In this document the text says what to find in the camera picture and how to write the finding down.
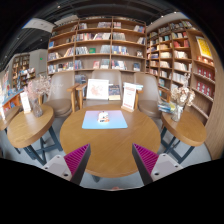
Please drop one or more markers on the white orange patterned computer mouse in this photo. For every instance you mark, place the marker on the white orange patterned computer mouse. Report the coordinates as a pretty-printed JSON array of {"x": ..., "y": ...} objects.
[{"x": 103, "y": 117}]

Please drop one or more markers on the curved wooden bookshelf unit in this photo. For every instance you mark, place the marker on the curved wooden bookshelf unit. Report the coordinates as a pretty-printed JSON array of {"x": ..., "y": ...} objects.
[{"x": 175, "y": 56}]

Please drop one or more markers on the small white card sign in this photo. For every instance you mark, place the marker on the small white card sign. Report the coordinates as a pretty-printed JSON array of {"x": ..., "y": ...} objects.
[{"x": 25, "y": 101}]

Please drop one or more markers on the wide wooden bookshelf unit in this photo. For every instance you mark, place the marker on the wide wooden bookshelf unit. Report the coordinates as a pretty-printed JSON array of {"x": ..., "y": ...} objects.
[{"x": 96, "y": 43}]

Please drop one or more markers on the round wooden side table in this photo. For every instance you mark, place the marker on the round wooden side table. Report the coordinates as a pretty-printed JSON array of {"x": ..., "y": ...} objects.
[
  {"x": 30, "y": 126},
  {"x": 8, "y": 116},
  {"x": 185, "y": 128}
]

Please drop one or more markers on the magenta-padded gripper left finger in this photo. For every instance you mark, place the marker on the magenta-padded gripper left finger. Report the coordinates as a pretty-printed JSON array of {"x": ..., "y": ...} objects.
[{"x": 78, "y": 160}]

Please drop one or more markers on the low book display stand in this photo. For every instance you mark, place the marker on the low book display stand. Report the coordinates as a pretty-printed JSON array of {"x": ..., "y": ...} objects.
[{"x": 10, "y": 98}]

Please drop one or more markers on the beige wooden armchair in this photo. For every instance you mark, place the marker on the beige wooden armchair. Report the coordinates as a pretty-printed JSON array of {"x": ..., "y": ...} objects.
[
  {"x": 113, "y": 75},
  {"x": 150, "y": 96},
  {"x": 61, "y": 98}
]

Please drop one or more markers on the glass vase with pink flowers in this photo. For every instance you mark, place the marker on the glass vase with pink flowers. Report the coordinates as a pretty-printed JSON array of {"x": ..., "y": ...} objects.
[{"x": 36, "y": 106}]

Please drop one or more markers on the stack of blue books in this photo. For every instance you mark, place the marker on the stack of blue books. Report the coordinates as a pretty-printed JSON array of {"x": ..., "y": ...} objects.
[{"x": 166, "y": 107}]

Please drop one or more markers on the white red sign stand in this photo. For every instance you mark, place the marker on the white red sign stand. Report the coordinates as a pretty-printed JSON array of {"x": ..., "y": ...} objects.
[{"x": 129, "y": 96}]

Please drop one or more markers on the distant wooden bookshelf unit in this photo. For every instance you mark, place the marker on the distant wooden bookshelf unit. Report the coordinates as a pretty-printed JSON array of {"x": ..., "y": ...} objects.
[{"x": 21, "y": 68}]

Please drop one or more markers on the white hanging ceiling sign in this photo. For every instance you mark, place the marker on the white hanging ceiling sign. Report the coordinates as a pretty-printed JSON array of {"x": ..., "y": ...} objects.
[{"x": 39, "y": 24}]

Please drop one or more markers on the white framed floral picture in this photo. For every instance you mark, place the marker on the white framed floral picture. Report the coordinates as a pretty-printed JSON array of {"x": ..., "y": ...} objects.
[{"x": 97, "y": 89}]

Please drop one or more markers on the glass vase with beige flowers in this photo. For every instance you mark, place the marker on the glass vase with beige flowers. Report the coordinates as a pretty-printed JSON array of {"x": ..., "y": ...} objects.
[{"x": 176, "y": 113}]

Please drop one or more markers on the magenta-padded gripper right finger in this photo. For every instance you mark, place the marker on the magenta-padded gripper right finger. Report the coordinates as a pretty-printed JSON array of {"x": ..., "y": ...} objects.
[{"x": 146, "y": 160}]

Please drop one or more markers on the blue pink gradient mouse pad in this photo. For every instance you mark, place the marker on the blue pink gradient mouse pad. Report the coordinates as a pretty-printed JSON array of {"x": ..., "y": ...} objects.
[{"x": 118, "y": 121}]

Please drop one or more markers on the dark blue book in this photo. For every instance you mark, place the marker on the dark blue book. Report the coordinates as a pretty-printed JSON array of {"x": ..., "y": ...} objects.
[{"x": 114, "y": 92}]

